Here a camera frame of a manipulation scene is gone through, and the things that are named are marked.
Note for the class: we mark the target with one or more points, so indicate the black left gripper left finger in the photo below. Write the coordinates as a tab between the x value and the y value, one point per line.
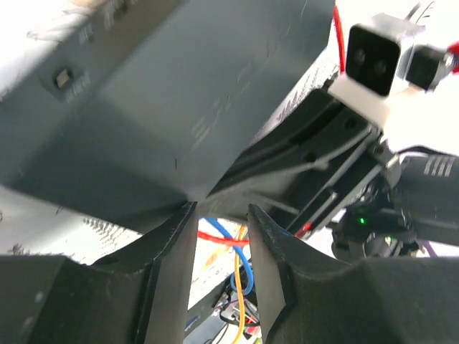
137	294

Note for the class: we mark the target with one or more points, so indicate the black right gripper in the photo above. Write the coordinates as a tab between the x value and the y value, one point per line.
318	159

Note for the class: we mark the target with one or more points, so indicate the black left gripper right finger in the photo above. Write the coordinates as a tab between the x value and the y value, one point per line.
305	296

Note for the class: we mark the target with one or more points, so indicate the black network switch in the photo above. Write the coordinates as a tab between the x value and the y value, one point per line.
147	104

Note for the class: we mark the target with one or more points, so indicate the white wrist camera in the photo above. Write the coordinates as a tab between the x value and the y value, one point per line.
379	54

